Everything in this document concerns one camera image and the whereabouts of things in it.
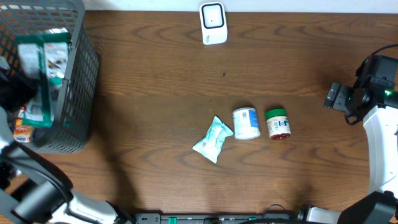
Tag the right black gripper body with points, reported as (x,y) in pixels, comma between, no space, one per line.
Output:
(344,96)

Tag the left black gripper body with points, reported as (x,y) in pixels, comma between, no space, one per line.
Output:
(13,90)

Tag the red sachet packet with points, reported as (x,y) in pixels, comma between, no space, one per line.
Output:
(21,113)

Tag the orange snack box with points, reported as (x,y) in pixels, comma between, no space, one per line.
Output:
(23,133)

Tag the green white pouch packet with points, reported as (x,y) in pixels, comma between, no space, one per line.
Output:
(44,56)

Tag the green lid glass jar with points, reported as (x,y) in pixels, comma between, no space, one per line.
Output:
(278,124)

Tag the white blue label container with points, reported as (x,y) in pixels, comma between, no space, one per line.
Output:
(246,125)

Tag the mint green wipes pack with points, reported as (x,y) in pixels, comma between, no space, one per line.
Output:
(210,146)

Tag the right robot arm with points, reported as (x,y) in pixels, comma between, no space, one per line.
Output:
(376,107)

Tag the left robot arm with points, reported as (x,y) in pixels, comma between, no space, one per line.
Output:
(33,190)

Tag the white barcode scanner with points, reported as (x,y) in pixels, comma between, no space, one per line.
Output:
(214,27)

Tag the grey plastic mesh basket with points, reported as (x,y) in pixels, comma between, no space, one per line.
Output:
(70,128)

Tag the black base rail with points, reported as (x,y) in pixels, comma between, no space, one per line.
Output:
(217,218)

